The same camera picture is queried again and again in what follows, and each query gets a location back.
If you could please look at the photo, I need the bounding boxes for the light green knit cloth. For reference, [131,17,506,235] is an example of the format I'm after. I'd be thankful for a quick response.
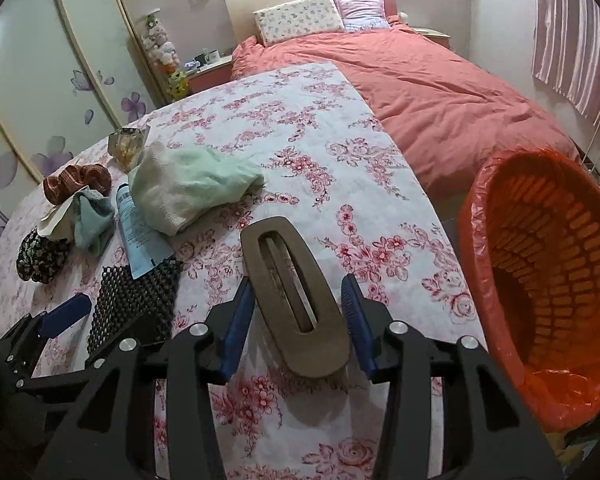
[129,141,265,236]

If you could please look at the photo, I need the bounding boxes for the black floral scrunchie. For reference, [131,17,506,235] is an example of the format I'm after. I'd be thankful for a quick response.
[16,230,71,284]

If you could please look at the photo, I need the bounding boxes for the pink striped curtain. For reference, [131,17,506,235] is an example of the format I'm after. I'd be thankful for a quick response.
[532,0,600,122]

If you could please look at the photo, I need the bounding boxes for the floral white pillow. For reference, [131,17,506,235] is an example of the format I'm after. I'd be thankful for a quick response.
[253,0,344,47]

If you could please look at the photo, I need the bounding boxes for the light blue cream tube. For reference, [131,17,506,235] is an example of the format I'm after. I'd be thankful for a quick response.
[116,183,173,280]

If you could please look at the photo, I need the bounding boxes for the silver yellow snack bag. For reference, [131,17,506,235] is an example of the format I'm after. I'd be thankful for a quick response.
[107,126,150,174]

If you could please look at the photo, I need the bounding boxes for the striped pink pillow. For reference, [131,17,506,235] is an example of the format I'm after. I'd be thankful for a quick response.
[334,0,390,32]

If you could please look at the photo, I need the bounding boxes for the white mug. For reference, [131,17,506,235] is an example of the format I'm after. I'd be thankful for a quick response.
[204,50,221,65]

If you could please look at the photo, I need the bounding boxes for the floral pink white tablecloth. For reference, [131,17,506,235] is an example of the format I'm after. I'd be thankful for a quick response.
[0,64,481,479]

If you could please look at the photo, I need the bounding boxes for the hanging plush toys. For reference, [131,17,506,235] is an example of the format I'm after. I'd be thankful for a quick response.
[142,9,188,102]

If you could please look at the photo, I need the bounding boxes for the white paper piece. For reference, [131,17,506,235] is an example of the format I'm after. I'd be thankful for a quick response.
[36,195,74,243]

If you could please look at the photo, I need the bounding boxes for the orange plastic laundry basket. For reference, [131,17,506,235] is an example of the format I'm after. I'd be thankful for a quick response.
[458,150,600,432]

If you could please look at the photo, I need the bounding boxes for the black mesh net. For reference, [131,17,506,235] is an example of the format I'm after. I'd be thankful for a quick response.
[87,257,183,363]

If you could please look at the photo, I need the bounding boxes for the salmon pink duvet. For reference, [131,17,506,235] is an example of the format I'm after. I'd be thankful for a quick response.
[232,23,579,200]

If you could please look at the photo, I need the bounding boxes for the teal green sock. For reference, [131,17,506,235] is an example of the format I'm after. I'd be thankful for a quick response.
[72,188,114,257]

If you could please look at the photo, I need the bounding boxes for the pink white nightstand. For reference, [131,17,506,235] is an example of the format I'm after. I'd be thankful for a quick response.
[186,55,233,94]

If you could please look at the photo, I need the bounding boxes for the flower print sliding wardrobe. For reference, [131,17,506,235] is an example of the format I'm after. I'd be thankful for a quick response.
[0,0,161,237]

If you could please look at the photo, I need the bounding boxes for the right side nightstand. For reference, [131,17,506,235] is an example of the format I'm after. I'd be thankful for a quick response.
[413,27,451,49]

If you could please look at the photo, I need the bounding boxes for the brown knit scrunchie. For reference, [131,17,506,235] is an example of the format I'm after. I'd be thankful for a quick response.
[43,164,112,206]

